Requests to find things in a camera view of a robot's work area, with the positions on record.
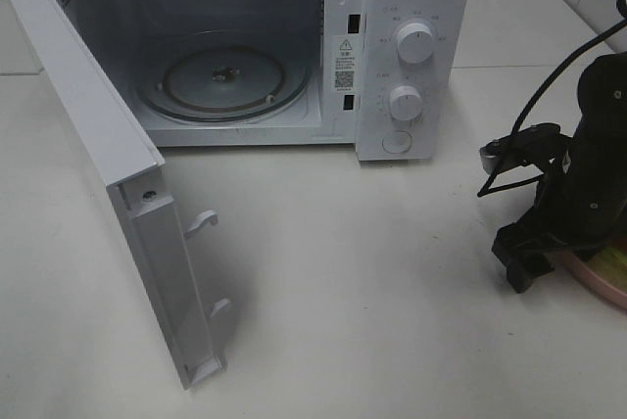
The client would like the pink round plate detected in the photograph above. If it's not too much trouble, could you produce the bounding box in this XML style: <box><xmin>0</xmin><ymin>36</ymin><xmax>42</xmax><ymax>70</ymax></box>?
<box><xmin>557</xmin><ymin>253</ymin><xmax>626</xmax><ymax>310</ymax></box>

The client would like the upper white power knob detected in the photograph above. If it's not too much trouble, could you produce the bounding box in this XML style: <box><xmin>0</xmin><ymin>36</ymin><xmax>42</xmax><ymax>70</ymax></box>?
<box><xmin>396</xmin><ymin>20</ymin><xmax>435</xmax><ymax>65</ymax></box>

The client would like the round white door button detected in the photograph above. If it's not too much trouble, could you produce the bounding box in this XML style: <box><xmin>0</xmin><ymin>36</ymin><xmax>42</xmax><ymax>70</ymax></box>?
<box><xmin>382</xmin><ymin>130</ymin><xmax>412</xmax><ymax>154</ymax></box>

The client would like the lower white timer knob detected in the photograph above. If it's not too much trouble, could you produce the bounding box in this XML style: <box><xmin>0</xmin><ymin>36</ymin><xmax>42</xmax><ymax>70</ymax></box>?
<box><xmin>389</xmin><ymin>85</ymin><xmax>423</xmax><ymax>121</ymax></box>

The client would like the white microwave door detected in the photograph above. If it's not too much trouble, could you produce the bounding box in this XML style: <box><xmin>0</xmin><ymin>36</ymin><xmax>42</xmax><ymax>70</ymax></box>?
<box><xmin>8</xmin><ymin>0</ymin><xmax>230</xmax><ymax>390</ymax></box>

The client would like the glass microwave turntable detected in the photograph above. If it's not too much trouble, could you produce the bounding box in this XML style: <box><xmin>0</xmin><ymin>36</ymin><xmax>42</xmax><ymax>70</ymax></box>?
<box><xmin>136</xmin><ymin>30</ymin><xmax>319</xmax><ymax>123</ymax></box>

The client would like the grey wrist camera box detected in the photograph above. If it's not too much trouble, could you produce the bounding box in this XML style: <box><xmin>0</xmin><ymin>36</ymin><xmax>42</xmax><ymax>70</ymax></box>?
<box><xmin>479</xmin><ymin>122</ymin><xmax>571</xmax><ymax>174</ymax></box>

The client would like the white microwave oven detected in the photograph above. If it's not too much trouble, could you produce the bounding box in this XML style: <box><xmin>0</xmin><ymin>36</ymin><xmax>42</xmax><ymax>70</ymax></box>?
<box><xmin>58</xmin><ymin>0</ymin><xmax>466</xmax><ymax>162</ymax></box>

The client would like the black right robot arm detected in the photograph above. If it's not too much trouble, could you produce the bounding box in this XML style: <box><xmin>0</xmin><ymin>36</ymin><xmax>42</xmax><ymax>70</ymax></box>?
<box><xmin>480</xmin><ymin>54</ymin><xmax>626</xmax><ymax>293</ymax></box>

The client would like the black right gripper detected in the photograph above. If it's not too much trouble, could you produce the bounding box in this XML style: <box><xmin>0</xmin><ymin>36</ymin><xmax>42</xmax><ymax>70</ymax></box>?
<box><xmin>492</xmin><ymin>139</ymin><xmax>626</xmax><ymax>294</ymax></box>

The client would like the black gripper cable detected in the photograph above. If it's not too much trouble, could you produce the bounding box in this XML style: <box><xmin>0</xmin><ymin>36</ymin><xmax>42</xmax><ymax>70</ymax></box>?
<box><xmin>476</xmin><ymin>0</ymin><xmax>627</xmax><ymax>199</ymax></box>

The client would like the white bread sandwich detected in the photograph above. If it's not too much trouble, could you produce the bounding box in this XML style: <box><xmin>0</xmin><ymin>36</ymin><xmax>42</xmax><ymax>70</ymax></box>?
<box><xmin>589</xmin><ymin>246</ymin><xmax>626</xmax><ymax>278</ymax></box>

